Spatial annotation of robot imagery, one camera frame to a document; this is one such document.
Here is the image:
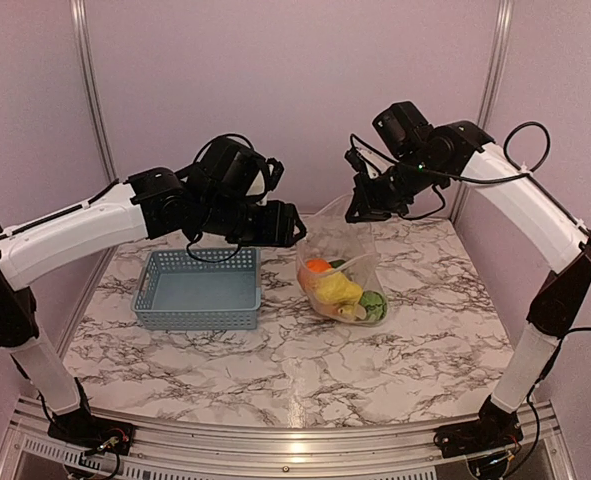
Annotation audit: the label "aluminium frame post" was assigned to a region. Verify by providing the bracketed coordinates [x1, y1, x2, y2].
[70, 0, 118, 182]
[477, 0, 515, 129]

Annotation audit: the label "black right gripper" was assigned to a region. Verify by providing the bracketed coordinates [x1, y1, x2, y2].
[344, 149, 446, 222]

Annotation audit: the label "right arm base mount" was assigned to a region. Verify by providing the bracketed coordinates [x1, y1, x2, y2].
[433, 420, 524, 458]

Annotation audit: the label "left aluminium frame post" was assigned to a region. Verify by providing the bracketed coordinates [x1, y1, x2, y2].
[70, 0, 118, 182]

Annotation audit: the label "green toy pepper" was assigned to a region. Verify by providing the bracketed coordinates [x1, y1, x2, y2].
[329, 259, 347, 269]

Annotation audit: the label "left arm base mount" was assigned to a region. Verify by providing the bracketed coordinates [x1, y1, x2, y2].
[48, 417, 135, 456]

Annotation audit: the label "yellow toy lemon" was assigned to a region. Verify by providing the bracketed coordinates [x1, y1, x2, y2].
[306, 272, 363, 304]

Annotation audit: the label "grey plastic basket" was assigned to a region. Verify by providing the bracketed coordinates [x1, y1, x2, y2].
[131, 248, 262, 331]

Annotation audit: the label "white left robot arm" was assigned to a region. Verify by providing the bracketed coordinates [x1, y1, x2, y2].
[0, 167, 306, 445]

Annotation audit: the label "yellow toy bananas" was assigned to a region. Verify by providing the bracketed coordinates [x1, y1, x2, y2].
[318, 302, 368, 323]

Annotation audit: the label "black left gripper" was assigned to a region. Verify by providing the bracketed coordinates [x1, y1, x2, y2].
[199, 191, 307, 247]

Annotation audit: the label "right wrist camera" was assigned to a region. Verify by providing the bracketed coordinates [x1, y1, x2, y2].
[345, 101, 433, 186]

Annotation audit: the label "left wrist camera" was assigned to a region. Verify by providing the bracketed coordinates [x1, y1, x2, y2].
[176, 133, 284, 204]

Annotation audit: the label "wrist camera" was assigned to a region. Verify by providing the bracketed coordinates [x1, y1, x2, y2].
[345, 101, 433, 186]
[176, 133, 284, 204]

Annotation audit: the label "clear zip top bag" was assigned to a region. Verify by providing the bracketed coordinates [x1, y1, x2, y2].
[296, 194, 388, 326]

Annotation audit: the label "aluminium front rail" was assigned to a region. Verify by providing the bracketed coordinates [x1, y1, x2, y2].
[0, 397, 577, 479]

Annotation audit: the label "right aluminium frame post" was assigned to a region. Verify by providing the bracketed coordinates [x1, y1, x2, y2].
[477, 0, 515, 129]

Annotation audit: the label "orange toy fruit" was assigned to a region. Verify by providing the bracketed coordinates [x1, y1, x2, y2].
[306, 258, 333, 273]

